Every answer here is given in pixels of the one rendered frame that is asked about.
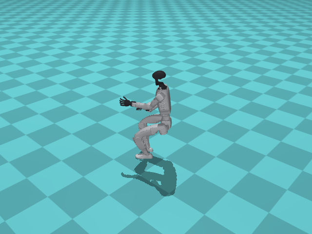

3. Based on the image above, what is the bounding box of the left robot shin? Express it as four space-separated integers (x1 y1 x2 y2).
133 137 149 156

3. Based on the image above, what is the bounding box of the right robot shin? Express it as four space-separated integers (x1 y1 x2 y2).
138 127 150 149

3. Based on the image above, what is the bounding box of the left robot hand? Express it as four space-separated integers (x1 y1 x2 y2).
119 97 136 106

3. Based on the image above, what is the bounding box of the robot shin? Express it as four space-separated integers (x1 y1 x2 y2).
133 137 149 156
138 127 150 149

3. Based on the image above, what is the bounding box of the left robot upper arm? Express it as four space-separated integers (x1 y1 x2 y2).
147 92 165 110

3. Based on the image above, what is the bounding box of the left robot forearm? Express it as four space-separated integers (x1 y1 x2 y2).
132 102 150 110

